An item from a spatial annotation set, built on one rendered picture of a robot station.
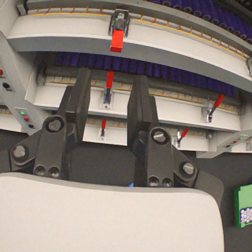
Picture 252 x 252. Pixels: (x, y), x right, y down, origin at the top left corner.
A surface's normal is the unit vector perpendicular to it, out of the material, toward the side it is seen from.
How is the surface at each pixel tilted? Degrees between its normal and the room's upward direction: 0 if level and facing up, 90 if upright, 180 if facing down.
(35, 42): 111
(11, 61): 90
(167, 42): 21
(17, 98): 90
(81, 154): 0
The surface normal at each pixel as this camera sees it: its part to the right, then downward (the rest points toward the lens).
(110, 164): 0.18, -0.46
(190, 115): 0.15, -0.11
